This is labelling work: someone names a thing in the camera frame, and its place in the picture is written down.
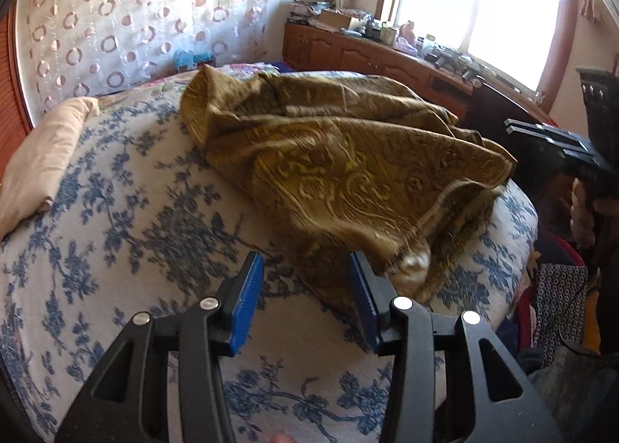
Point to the pink floral quilt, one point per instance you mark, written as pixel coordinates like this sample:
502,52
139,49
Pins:
242,69

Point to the blue tissue pack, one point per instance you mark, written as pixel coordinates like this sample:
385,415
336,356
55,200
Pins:
193,60

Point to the sheer circle-patterned curtain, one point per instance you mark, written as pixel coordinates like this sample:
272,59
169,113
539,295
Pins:
135,12

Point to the cardboard box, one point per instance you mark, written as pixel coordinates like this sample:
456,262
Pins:
336,18

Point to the dark dotted bag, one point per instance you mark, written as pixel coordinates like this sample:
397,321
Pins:
561,307

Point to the grey cloth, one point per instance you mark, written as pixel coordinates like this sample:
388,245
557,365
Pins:
575,399

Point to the wooden slatted panel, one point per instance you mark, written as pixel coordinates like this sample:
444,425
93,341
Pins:
12,99

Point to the wooden cabinet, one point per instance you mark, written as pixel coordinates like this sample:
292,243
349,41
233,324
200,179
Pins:
367,56

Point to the window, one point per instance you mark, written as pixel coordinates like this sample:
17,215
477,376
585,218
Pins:
483,3

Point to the dark carved chair back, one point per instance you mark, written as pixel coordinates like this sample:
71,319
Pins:
599,99

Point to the person's right hand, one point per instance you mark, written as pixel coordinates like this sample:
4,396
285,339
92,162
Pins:
582,215

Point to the gold patterned shirt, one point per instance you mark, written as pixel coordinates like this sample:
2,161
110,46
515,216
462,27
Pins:
338,167

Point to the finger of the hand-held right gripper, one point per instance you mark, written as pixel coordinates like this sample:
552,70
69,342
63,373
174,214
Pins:
541,129
580,153

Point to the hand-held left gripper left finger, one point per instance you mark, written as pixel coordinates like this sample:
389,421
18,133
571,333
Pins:
246,307

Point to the blue floral bedsheet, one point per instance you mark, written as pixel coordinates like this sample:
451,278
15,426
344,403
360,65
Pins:
121,254

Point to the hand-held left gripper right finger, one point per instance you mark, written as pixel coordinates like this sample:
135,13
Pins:
365,307

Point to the beige pillow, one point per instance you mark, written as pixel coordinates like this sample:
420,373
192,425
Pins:
43,157

